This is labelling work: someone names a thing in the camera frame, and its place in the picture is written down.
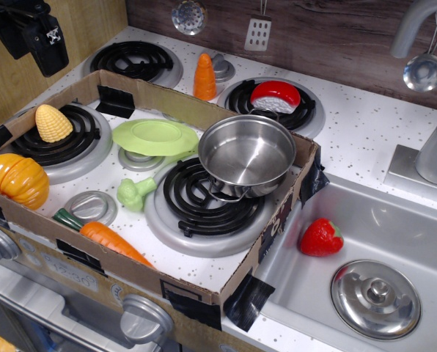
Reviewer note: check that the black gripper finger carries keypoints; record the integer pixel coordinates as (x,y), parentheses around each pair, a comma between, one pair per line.
(48,47)

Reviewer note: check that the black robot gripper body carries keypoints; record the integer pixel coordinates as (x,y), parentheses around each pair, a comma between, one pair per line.
(23,27)

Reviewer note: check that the green toy broccoli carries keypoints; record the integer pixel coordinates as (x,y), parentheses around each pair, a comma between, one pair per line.
(132,195)

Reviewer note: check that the stainless steel pot lid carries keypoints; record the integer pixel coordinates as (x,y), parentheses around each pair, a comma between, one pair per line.
(375,300)

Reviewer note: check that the cardboard fence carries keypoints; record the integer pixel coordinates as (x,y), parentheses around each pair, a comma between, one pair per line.
(202,289)

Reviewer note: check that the yellow toy corn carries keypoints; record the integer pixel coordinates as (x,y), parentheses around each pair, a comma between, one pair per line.
(52,125)

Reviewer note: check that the back left black burner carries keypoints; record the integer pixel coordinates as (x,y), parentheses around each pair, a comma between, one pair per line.
(139,60)

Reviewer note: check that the black burner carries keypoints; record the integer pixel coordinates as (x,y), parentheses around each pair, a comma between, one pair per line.
(79,153)
(307,119)
(139,60)
(185,217)

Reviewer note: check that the front left black burner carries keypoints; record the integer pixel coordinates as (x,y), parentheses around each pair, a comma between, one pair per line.
(79,153)

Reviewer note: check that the orange toy pumpkin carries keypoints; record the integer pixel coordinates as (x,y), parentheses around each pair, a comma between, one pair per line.
(23,180)

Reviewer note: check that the hanging metal skimmer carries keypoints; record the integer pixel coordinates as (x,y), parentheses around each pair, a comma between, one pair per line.
(189,17)

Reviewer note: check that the grey stove knob under plate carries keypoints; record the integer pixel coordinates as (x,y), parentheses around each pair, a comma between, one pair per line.
(138,162)

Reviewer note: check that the green plastic plate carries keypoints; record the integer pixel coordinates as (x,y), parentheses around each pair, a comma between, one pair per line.
(155,137)

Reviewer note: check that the small orange carrot top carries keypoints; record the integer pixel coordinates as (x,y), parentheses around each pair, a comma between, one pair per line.
(204,86)

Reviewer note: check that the grey stove knob front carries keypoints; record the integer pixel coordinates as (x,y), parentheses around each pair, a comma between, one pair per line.
(91,206)

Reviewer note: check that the grey stove knob back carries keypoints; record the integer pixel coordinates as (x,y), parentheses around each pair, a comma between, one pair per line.
(223,69)

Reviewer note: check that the orange toy carrot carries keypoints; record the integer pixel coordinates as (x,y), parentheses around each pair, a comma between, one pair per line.
(102,234)

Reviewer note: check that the hanging metal spatula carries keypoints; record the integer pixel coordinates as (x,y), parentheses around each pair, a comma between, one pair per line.
(259,29)

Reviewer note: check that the front right black burner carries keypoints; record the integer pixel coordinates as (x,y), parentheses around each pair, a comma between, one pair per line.
(185,217)

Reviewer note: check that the red white toy cheese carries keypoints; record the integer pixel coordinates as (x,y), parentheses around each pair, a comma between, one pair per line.
(277,96)

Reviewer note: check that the back right black burner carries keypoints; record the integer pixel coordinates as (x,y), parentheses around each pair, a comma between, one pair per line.
(307,119)

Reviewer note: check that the grey oven knob right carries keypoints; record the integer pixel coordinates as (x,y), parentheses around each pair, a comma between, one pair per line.
(144,321)

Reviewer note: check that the red toy strawberry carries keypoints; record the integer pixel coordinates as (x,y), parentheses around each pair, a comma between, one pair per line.
(321,239)

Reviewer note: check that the grey sink basin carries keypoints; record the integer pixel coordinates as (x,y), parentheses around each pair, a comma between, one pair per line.
(375,226)

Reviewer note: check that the hanging metal ladle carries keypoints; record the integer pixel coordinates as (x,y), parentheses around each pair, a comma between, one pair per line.
(420,73)

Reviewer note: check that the grey toy faucet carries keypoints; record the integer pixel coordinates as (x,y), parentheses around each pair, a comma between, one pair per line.
(410,169)

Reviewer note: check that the grey oven door handle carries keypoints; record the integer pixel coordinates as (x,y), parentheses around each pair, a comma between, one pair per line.
(48,309)

